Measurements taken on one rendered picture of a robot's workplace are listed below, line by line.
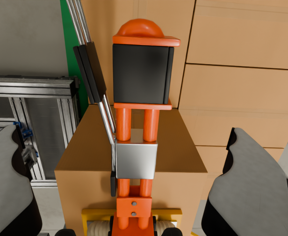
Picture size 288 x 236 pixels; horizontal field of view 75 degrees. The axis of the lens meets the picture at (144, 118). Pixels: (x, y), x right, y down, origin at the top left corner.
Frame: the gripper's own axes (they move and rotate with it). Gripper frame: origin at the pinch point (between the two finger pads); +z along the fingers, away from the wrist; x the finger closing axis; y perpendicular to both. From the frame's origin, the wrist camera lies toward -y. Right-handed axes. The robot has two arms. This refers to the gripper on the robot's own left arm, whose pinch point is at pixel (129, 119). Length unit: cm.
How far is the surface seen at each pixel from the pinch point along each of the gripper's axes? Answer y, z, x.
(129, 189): 22.0, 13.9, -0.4
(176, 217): 44, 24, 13
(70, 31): 1, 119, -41
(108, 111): 5.9, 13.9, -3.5
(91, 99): 2.7, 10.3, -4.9
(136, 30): -5.0, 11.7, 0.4
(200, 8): -11, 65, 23
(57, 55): 16, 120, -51
